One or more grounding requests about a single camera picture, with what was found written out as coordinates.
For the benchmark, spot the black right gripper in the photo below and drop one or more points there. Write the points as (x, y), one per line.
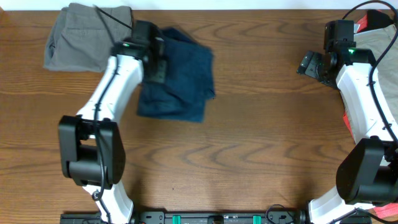
(310, 65)

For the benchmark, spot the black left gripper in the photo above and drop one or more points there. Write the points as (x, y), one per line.
(158, 69)

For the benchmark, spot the dark blue shorts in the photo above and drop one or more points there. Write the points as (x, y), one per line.
(188, 82)

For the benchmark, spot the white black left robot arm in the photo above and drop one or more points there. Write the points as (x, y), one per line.
(91, 149)

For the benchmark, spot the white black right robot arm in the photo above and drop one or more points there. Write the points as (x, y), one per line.
(367, 177)

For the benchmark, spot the beige garment in pile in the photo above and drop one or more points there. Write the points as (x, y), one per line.
(377, 40)

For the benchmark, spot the folded grey shorts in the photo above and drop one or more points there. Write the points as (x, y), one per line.
(79, 42)

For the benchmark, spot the black garment in pile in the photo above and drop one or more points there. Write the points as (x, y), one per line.
(377, 20)

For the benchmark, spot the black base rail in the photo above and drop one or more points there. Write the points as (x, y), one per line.
(274, 215)

